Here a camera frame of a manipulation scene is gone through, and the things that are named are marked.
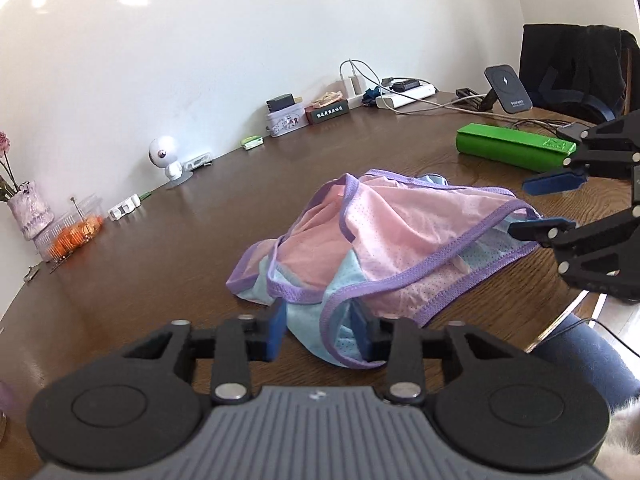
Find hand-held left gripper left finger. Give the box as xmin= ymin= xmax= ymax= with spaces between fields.
xmin=122 ymin=301 xmax=289 ymax=407

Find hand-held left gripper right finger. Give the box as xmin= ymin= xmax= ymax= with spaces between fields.
xmin=349 ymin=301 xmax=518 ymax=407

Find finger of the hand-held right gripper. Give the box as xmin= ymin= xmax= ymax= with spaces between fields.
xmin=507 ymin=204 xmax=640 ymax=304
xmin=522 ymin=112 xmax=640 ymax=197

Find pink and blue mesh shorts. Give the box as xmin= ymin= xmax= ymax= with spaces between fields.
xmin=226 ymin=170 xmax=548 ymax=368

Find black jacket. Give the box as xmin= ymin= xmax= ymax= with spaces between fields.
xmin=519 ymin=23 xmax=640 ymax=126

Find black folding phone holder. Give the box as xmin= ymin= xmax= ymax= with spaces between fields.
xmin=455 ymin=87 xmax=493 ymax=111

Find blue seat cushion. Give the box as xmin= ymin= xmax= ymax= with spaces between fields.
xmin=542 ymin=312 xmax=640 ymax=411

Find white power strip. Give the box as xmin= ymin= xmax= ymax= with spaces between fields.
xmin=376 ymin=82 xmax=435 ymax=110

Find black adapter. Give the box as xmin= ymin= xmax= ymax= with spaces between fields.
xmin=382 ymin=77 xmax=423 ymax=92

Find white printed tin box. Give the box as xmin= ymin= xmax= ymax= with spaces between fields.
xmin=265 ymin=101 xmax=307 ymax=138

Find dark green labelled box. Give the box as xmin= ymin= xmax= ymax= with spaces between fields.
xmin=305 ymin=100 xmax=349 ymax=126

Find white fluffy cloth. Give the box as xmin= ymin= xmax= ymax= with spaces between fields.
xmin=597 ymin=400 xmax=640 ymax=480

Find clear container with orange snacks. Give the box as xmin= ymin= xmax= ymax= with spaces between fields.
xmin=34 ymin=195 xmax=106 ymax=263

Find black charger block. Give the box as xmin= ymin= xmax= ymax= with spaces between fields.
xmin=266 ymin=93 xmax=302 ymax=112

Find mottled purple vase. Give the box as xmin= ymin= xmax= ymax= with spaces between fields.
xmin=7 ymin=180 xmax=55 ymax=242

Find dried pink roses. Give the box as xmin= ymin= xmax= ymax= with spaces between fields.
xmin=0 ymin=131 xmax=23 ymax=202

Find black cable bundle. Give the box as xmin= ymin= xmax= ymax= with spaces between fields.
xmin=500 ymin=116 xmax=593 ymax=135

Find black wireless charger stand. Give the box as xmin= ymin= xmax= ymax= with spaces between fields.
xmin=484 ymin=64 xmax=533 ymax=114

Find white charging cable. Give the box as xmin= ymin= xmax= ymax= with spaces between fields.
xmin=395 ymin=96 xmax=521 ymax=122
xmin=340 ymin=59 xmax=387 ymax=87

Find white round-headed robot camera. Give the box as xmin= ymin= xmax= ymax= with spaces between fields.
xmin=147 ymin=136 xmax=195 ymax=190

